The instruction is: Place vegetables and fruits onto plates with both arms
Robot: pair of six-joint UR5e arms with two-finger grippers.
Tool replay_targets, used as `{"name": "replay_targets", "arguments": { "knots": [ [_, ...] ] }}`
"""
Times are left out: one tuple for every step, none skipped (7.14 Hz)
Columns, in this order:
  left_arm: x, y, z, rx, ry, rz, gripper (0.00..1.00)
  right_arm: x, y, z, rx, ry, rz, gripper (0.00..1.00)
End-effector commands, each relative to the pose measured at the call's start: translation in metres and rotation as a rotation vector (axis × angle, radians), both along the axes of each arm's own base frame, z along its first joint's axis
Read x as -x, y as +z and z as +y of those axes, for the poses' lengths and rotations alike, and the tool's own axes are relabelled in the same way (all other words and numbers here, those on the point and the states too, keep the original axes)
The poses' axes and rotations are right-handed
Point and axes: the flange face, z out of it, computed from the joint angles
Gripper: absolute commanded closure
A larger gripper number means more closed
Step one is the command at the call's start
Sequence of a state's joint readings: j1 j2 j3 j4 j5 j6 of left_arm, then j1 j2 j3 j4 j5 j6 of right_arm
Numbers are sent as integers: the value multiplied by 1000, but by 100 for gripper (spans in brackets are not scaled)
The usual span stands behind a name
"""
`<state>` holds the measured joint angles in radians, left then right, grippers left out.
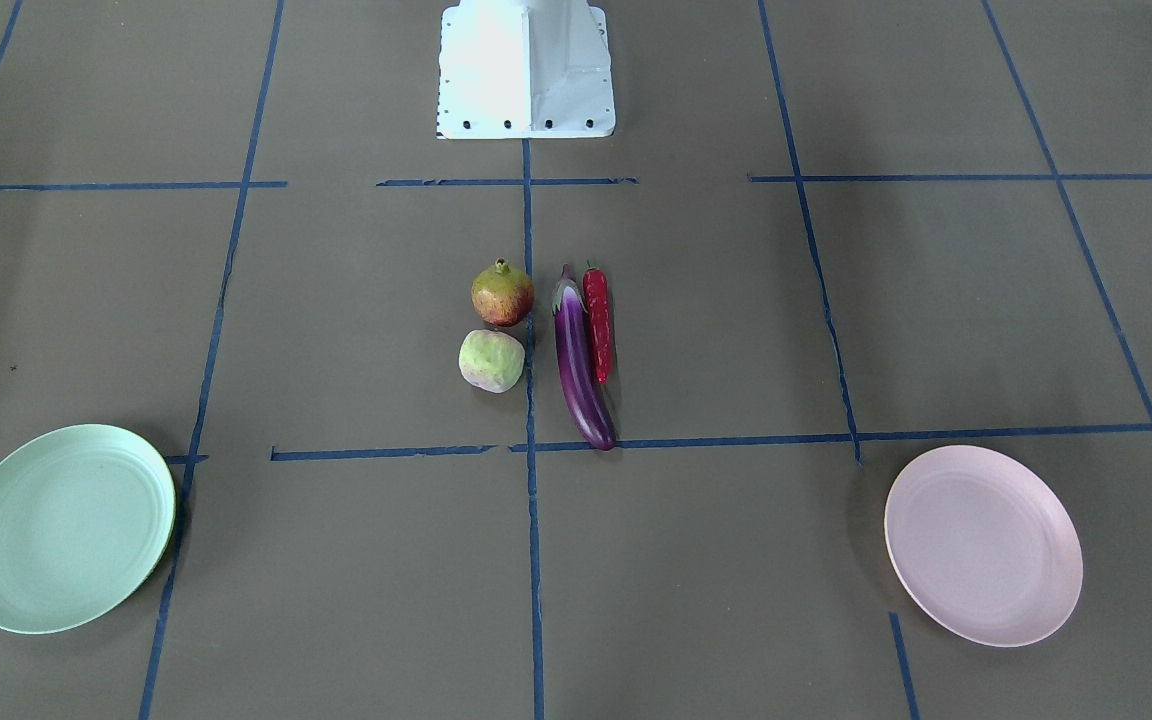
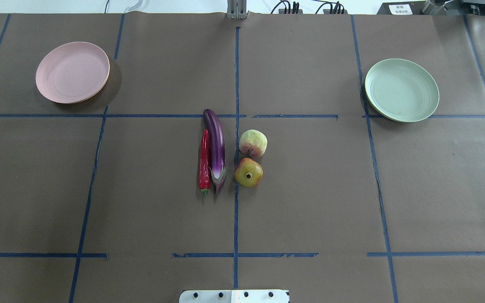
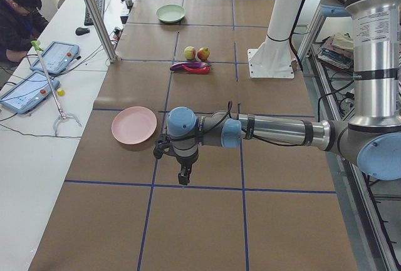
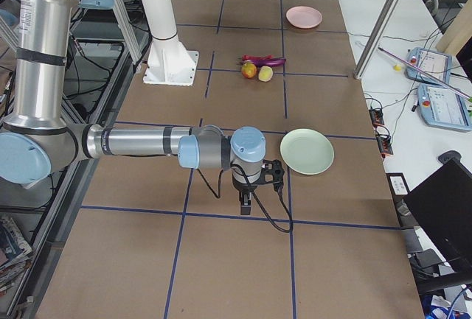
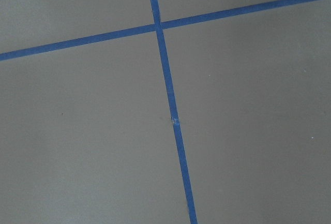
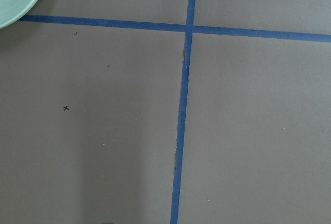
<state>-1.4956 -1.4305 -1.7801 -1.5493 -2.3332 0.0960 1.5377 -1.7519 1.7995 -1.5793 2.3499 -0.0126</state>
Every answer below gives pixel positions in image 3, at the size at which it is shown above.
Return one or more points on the red yellow pear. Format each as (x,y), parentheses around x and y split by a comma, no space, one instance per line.
(203,54)

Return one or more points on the brown paper table cover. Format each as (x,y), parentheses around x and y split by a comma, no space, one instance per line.
(253,207)

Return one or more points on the green pink peach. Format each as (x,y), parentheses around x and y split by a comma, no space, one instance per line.
(190,53)

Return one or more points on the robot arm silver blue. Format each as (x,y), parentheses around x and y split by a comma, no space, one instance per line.
(370,139)

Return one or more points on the pink plate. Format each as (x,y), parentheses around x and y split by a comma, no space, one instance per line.
(134,125)

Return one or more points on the stack of books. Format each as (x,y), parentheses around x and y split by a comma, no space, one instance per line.
(337,50)

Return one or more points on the lower blue teach pendant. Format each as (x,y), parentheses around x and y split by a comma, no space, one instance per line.
(27,94)

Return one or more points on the upper blue teach pendant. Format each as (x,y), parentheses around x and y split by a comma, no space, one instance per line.
(57,56)

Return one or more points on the yellow toy ball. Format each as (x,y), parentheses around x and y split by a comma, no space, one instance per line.
(61,92)

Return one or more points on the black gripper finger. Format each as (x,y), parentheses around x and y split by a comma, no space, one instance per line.
(184,175)

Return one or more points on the blue teach pendant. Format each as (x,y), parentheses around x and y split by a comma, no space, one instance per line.
(27,94)
(57,56)

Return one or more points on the red chili pepper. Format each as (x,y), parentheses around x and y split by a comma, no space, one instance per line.
(204,70)

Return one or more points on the green plate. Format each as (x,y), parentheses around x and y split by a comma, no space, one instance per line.
(170,13)

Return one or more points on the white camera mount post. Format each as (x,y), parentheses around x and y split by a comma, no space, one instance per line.
(272,59)

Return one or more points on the aluminium frame post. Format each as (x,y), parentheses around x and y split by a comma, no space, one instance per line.
(101,30)

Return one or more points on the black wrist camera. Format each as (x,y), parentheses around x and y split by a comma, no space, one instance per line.
(163,145)

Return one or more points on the seated person dark jacket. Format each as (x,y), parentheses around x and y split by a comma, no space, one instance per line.
(21,23)

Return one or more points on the grabber reacher tool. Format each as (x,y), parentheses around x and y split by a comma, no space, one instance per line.
(62,115)

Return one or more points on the purple eggplant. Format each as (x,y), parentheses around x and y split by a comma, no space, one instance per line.
(190,64)

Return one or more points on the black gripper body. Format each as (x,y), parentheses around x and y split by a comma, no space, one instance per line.
(186,163)

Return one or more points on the black computer mouse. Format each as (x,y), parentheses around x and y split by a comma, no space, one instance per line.
(81,31)

